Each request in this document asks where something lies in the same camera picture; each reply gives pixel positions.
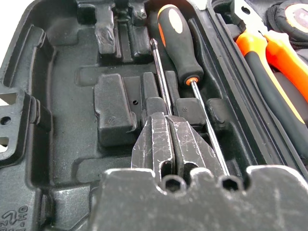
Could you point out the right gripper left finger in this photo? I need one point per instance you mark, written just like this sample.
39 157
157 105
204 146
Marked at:
151 144

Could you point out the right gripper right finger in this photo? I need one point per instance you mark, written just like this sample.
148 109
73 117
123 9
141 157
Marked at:
190 144

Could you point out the thin metal screwdriver shaft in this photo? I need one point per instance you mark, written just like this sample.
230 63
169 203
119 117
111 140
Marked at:
160 72

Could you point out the black plastic tool case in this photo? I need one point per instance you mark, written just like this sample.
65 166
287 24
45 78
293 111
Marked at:
67 96

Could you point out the black round tape measure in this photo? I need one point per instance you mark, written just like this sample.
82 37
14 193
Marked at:
279 14

